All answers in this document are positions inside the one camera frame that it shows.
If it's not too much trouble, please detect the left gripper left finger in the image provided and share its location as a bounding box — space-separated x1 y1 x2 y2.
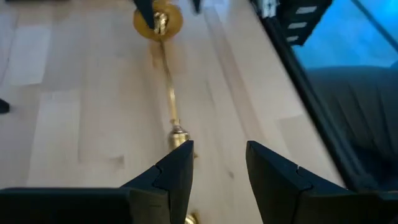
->
0 139 195 224

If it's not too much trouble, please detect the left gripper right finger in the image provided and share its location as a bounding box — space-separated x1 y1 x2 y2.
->
245 139 398 224

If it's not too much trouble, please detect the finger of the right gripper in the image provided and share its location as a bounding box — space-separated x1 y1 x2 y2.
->
191 0 203 15
133 0 155 30

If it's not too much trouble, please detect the brass candlestick holder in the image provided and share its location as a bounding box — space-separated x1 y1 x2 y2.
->
185 211 200 224
132 0 191 153

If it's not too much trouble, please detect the black box with white slots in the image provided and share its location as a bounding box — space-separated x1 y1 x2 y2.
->
251 0 333 47

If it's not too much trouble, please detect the black aluminium table frame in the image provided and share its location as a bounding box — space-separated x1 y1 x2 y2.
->
248 0 398 192

